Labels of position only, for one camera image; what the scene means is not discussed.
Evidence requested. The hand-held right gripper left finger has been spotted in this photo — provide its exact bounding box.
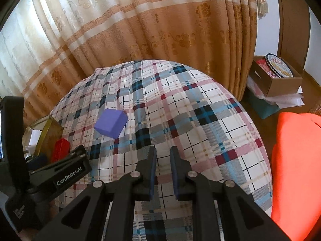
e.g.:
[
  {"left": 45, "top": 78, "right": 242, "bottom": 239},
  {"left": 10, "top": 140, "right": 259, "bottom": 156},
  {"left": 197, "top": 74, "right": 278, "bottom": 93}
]
[{"left": 33, "top": 146, "right": 157, "bottom": 241}]

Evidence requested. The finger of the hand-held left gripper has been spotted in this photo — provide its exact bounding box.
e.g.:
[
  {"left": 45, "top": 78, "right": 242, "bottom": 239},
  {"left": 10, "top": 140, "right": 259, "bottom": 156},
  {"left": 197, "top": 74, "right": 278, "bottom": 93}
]
[
  {"left": 27, "top": 154, "right": 49, "bottom": 171},
  {"left": 28, "top": 145, "right": 88, "bottom": 176}
]

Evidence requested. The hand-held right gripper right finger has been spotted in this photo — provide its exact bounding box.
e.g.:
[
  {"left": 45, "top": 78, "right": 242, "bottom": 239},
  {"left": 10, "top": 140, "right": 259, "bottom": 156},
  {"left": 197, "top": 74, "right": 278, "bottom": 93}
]
[{"left": 170, "top": 146, "right": 293, "bottom": 241}]

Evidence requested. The red toy block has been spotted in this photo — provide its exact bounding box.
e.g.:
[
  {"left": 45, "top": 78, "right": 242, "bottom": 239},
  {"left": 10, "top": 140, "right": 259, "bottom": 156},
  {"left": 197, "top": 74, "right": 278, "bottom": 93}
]
[{"left": 50, "top": 138, "right": 71, "bottom": 163}]

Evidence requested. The gold tin box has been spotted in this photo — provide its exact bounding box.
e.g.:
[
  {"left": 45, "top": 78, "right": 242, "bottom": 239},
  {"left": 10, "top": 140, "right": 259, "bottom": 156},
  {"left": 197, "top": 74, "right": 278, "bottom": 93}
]
[{"left": 22, "top": 115, "right": 64, "bottom": 160}]

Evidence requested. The purple box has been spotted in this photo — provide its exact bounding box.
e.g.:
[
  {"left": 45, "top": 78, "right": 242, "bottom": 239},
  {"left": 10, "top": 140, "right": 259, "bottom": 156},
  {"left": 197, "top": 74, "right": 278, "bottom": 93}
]
[{"left": 94, "top": 109, "right": 128, "bottom": 139}]

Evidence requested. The white paper lining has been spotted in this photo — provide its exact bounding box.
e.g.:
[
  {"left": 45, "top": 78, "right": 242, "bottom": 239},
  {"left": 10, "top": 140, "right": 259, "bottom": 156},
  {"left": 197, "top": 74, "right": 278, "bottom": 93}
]
[{"left": 28, "top": 130, "right": 43, "bottom": 153}]

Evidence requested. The plaid tablecloth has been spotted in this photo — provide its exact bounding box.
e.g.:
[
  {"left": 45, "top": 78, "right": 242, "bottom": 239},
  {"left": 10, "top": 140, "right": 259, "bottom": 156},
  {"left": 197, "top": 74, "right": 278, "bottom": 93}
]
[{"left": 49, "top": 60, "right": 274, "bottom": 241}]

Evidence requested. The teal storage box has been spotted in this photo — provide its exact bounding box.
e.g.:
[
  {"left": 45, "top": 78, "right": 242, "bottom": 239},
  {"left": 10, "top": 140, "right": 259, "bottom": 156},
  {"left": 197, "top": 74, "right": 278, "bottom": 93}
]
[{"left": 242, "top": 88, "right": 281, "bottom": 119}]

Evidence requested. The orange shirt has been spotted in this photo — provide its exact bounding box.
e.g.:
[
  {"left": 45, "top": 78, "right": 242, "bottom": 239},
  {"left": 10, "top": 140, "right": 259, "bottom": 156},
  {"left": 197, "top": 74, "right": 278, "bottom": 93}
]
[{"left": 271, "top": 112, "right": 321, "bottom": 241}]

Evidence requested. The white plastic sheet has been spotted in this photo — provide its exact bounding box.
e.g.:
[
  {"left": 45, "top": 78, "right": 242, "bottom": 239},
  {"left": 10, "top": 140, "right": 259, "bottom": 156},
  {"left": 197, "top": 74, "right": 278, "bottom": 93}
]
[{"left": 247, "top": 77, "right": 305, "bottom": 108}]

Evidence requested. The red snack packet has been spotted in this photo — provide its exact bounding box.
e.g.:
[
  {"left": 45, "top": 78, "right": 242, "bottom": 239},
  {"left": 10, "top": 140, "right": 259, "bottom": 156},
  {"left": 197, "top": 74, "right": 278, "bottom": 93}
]
[{"left": 256, "top": 58, "right": 276, "bottom": 77}]

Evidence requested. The cardboard box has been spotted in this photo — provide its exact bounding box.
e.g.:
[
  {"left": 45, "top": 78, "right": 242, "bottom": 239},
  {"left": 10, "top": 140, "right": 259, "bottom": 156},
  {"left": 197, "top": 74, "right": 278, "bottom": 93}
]
[{"left": 251, "top": 55, "right": 304, "bottom": 98}]

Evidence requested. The cream and orange curtain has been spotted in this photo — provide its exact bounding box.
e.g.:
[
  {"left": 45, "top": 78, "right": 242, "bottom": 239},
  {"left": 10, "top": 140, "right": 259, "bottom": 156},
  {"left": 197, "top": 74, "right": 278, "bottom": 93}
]
[{"left": 0, "top": 0, "right": 259, "bottom": 131}]

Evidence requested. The round cookie tin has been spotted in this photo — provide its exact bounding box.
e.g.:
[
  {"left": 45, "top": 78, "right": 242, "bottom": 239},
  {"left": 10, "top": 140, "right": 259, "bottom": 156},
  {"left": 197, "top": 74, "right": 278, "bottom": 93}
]
[{"left": 265, "top": 53, "right": 295, "bottom": 78}]

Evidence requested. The brown wooden wardrobe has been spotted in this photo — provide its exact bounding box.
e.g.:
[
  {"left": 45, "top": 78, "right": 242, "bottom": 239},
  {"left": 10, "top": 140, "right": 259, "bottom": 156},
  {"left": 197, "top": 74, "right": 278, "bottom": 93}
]
[{"left": 274, "top": 0, "right": 311, "bottom": 73}]

